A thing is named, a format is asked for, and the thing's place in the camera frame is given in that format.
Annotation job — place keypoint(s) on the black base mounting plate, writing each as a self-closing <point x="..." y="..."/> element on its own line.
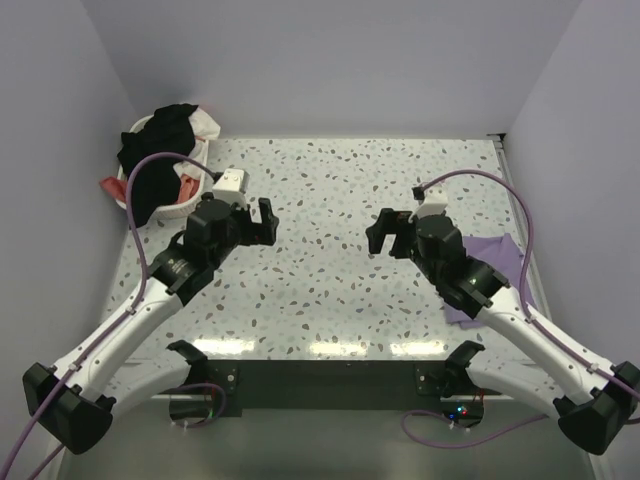
<point x="234" y="387"/>

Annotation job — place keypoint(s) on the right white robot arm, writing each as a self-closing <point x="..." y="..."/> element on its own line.
<point x="590" y="397"/>

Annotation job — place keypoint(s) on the white laundry basket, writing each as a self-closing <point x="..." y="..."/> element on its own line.
<point x="168" y="212"/>

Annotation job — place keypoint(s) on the white t shirt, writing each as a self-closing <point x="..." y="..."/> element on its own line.
<point x="204" y="127"/>

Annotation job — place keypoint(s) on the black t shirt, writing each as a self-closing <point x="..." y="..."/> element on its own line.
<point x="157" y="183"/>

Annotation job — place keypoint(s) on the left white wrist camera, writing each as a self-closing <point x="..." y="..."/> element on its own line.
<point x="231" y="187"/>

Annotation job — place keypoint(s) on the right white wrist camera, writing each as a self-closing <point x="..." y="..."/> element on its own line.
<point x="432" y="200"/>

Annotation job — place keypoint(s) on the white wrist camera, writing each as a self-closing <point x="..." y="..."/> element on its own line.
<point x="231" y="187"/>
<point x="432" y="200"/>

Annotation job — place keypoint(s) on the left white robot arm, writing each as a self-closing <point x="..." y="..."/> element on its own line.
<point x="69" y="398"/>

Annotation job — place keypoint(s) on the pink red garment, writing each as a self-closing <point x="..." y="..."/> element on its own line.
<point x="115" y="187"/>

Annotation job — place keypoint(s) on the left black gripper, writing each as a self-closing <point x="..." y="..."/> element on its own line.
<point x="258" y="233"/>

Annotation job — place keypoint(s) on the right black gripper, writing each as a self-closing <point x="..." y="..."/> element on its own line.
<point x="386" y="223"/>

